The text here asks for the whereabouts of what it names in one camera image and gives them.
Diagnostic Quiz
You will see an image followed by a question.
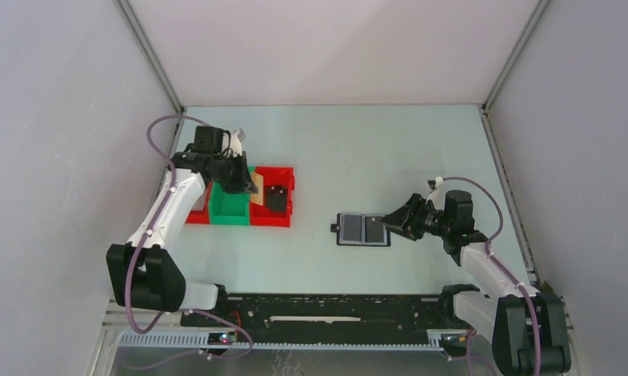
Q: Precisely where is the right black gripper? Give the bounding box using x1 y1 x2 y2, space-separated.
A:
379 192 453 241

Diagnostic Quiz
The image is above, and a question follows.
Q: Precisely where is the black VIP card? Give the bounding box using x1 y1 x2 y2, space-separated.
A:
365 215 386 245

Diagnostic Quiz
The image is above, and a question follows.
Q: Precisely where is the black leather card holder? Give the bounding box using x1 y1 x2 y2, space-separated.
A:
330 213 391 248

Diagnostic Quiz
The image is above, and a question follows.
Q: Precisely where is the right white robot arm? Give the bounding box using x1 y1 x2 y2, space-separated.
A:
381 190 572 375

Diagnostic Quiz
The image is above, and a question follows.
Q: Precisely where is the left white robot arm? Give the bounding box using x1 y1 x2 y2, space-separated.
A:
106 125 258 327

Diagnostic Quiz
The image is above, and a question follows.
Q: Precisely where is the black card in bin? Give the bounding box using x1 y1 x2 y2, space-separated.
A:
264 185 289 213

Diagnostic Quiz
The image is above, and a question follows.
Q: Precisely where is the green plastic bin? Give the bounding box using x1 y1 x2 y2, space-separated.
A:
208 183 251 226

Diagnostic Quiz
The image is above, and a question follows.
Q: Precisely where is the right red plastic bin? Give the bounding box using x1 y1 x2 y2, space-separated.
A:
249 166 295 228

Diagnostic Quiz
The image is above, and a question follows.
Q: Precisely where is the red plastic bin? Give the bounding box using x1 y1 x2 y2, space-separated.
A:
249 166 295 228
186 185 212 225

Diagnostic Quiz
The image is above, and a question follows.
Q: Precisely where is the left red plastic bin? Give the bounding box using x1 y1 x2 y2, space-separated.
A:
186 185 212 225

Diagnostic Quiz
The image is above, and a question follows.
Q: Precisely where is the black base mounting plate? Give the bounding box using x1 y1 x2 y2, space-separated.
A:
181 293 476 345

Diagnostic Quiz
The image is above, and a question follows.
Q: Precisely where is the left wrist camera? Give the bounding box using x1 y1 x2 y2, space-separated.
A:
228 129 246 157

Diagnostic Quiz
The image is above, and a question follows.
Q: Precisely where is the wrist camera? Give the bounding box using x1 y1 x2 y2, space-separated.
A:
426 176 445 205
228 129 246 157

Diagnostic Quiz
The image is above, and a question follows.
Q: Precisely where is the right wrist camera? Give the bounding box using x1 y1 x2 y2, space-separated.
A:
426 176 445 205

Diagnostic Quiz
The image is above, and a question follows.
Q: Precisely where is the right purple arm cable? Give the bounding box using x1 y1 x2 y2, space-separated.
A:
428 176 543 376

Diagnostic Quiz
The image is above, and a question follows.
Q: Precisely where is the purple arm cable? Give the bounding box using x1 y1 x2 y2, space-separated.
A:
121 114 255 372
428 176 543 376

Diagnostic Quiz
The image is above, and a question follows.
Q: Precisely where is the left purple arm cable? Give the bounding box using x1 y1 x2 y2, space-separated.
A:
121 114 255 372

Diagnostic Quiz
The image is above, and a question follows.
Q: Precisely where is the aluminium frame rail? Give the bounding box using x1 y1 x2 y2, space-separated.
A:
102 298 129 329

